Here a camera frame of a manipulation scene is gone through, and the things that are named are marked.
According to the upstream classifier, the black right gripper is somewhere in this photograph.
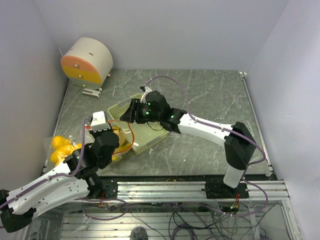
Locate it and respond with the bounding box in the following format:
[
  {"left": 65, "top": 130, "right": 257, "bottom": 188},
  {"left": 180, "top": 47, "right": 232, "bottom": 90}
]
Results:
[{"left": 120, "top": 98, "right": 162, "bottom": 125}]

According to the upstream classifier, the yellow banana bunch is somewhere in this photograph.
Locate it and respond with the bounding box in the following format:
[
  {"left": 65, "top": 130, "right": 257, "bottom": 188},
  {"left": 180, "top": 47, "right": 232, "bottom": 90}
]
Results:
[{"left": 112, "top": 126, "right": 131, "bottom": 163}]

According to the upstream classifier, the clear zip bag red zipper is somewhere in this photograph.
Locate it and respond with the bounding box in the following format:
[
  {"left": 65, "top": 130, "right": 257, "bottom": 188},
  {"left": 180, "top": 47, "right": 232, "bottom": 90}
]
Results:
[{"left": 43, "top": 135, "right": 82, "bottom": 173}]

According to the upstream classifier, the yellow bell pepper toy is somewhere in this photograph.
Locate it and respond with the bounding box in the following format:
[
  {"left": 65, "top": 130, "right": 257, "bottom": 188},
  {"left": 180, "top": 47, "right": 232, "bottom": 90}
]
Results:
[{"left": 49, "top": 143, "right": 82, "bottom": 166}]

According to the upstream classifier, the yellow lemon toy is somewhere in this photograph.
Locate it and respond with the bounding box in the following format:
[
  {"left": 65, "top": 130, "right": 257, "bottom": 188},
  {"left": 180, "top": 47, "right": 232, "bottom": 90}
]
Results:
[{"left": 51, "top": 135, "right": 71, "bottom": 150}]

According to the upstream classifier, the tan potato toy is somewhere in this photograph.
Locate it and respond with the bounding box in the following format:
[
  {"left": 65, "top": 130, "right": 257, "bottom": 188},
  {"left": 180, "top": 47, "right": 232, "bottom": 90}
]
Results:
[{"left": 114, "top": 130, "right": 127, "bottom": 147}]

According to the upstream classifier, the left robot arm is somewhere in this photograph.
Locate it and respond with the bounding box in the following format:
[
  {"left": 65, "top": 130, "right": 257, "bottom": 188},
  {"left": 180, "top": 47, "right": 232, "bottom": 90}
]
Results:
[{"left": 0, "top": 130, "right": 119, "bottom": 233}]

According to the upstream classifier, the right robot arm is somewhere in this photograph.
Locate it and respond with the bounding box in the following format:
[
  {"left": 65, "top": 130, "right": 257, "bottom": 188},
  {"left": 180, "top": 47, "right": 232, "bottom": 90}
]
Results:
[{"left": 120, "top": 91, "right": 257, "bottom": 198}]

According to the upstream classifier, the pale green plastic basket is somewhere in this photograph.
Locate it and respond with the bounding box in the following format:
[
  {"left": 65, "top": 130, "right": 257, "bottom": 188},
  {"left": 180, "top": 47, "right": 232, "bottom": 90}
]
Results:
[{"left": 107, "top": 93, "right": 169, "bottom": 155}]

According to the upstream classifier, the small white clip block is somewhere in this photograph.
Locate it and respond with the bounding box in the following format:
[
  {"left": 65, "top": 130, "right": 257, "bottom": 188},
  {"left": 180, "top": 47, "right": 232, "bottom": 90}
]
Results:
[{"left": 82, "top": 88, "right": 101, "bottom": 99}]

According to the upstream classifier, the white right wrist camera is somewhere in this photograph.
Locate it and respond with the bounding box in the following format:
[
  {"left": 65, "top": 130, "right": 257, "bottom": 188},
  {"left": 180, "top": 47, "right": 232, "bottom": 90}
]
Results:
[{"left": 139, "top": 85, "right": 153, "bottom": 104}]

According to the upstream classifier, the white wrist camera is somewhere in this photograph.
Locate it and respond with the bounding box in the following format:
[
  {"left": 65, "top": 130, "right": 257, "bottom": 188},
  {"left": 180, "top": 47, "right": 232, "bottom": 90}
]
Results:
[
  {"left": 89, "top": 111, "right": 113, "bottom": 133},
  {"left": 139, "top": 85, "right": 153, "bottom": 104}
]

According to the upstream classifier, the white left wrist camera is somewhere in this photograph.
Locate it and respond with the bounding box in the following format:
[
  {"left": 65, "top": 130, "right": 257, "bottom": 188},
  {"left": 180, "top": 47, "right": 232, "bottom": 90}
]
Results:
[{"left": 89, "top": 111, "right": 113, "bottom": 133}]

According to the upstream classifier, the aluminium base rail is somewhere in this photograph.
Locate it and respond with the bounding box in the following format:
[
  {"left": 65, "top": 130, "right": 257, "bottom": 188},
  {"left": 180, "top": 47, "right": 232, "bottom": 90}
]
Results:
[{"left": 29, "top": 174, "right": 291, "bottom": 203}]

